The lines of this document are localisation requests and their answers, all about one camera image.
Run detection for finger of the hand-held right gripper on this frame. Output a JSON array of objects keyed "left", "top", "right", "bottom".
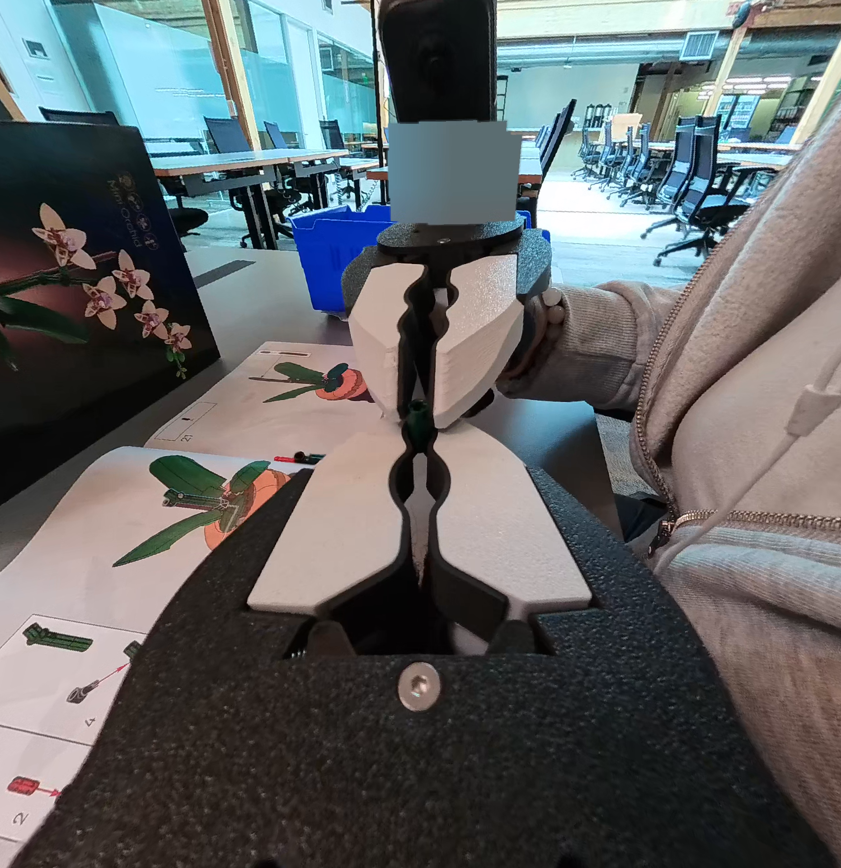
[
  {"left": 430, "top": 256, "right": 524, "bottom": 430},
  {"left": 348, "top": 263, "right": 429, "bottom": 427}
]

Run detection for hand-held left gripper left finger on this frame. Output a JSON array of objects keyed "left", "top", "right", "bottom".
[{"left": 246, "top": 424, "right": 421, "bottom": 619}]

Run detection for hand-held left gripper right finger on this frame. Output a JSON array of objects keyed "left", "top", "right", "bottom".
[{"left": 426, "top": 419, "right": 594, "bottom": 621}]

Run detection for person's right forearm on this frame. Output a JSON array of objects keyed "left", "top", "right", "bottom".
[{"left": 498, "top": 280, "right": 673, "bottom": 412}]

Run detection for person's right hand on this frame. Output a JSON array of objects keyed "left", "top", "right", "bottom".
[{"left": 493, "top": 308, "right": 542, "bottom": 397}]

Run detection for blue plastic bin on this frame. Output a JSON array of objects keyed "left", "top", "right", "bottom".
[{"left": 289, "top": 203, "right": 551, "bottom": 321}]

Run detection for thin black pole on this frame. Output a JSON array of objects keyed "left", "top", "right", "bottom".
[{"left": 371, "top": 0, "right": 386, "bottom": 204}]

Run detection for person's blue jeans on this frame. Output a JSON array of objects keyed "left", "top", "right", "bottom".
[{"left": 613, "top": 491, "right": 668, "bottom": 543}]

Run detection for row of black office chairs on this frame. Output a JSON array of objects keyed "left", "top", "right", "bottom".
[
  {"left": 39, "top": 105, "right": 350, "bottom": 250},
  {"left": 571, "top": 98, "right": 801, "bottom": 267}
]

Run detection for open building instruction booklet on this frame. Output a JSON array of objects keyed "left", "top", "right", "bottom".
[{"left": 0, "top": 341, "right": 397, "bottom": 845}]

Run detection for person's beige zip hoodie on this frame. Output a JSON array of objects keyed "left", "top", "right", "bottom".
[{"left": 624, "top": 85, "right": 841, "bottom": 868}]

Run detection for black orchid set box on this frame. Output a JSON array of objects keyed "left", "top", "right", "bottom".
[{"left": 0, "top": 121, "right": 221, "bottom": 514}]

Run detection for white bead bracelet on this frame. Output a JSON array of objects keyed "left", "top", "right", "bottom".
[{"left": 527, "top": 286, "right": 569, "bottom": 330}]

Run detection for white hoodie drawstring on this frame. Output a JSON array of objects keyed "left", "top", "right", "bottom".
[{"left": 654, "top": 332, "right": 841, "bottom": 567}]

